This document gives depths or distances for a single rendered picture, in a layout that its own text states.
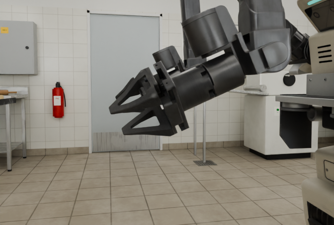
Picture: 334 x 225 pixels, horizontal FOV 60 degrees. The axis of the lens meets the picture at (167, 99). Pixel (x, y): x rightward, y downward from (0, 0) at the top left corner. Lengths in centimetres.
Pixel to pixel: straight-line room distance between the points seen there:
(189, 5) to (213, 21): 46
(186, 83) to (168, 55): 44
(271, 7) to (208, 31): 10
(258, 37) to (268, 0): 6
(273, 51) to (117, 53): 404
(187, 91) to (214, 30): 10
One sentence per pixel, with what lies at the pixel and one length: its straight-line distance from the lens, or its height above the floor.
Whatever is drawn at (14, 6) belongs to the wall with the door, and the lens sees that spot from 467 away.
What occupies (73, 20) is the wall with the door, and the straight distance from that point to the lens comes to 449.
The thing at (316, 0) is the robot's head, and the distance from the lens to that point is 85.
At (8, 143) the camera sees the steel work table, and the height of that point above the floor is 32.
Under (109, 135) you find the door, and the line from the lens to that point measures 446.
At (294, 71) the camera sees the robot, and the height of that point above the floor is 104.
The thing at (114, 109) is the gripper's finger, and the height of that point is 96.
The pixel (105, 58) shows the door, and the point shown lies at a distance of 441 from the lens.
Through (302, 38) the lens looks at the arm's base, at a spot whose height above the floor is 114.
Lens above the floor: 100
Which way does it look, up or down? 3 degrees down
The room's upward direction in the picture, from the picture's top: straight up
